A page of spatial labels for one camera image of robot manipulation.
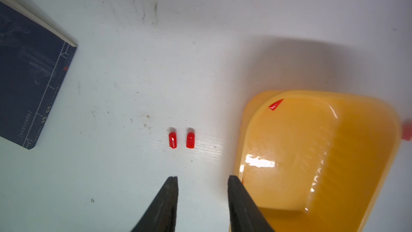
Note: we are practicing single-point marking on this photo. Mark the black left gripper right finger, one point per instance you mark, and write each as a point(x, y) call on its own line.
point(245, 216)

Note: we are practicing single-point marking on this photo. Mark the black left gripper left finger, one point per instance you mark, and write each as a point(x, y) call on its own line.
point(161, 214)

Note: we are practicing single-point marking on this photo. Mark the red sleeve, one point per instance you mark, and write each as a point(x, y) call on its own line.
point(407, 130)
point(190, 141)
point(172, 140)
point(275, 105)

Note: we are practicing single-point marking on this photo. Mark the yellow plastic storage tray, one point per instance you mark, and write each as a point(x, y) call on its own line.
point(319, 161)

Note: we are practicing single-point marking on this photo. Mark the dark blue notebook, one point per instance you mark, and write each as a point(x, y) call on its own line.
point(35, 58)

